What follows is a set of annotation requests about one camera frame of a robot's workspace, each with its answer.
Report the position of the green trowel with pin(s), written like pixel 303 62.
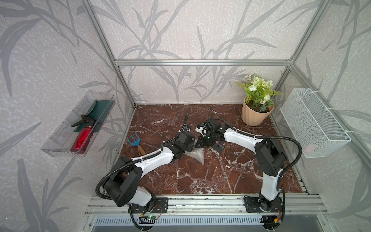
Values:
pixel 96 114

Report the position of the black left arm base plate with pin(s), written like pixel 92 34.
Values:
pixel 157 205

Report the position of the black tape dispenser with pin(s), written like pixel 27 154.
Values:
pixel 217 147

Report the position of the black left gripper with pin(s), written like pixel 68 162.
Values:
pixel 191 145

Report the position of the blue hand rake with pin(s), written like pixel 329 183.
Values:
pixel 135 142

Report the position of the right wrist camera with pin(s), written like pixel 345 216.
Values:
pixel 209 126

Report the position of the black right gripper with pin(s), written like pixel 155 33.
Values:
pixel 203 145

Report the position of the white wire mesh basket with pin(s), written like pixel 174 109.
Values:
pixel 313 124

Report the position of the red spray bottle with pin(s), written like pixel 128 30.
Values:
pixel 82 141

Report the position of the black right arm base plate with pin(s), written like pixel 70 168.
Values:
pixel 262 205

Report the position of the clear plastic wall tray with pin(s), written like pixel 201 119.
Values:
pixel 77 132

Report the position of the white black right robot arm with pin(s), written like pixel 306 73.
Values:
pixel 269 153

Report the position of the potted plant terracotta pot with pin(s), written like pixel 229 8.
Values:
pixel 258 102

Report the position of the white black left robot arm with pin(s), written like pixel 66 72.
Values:
pixel 121 184

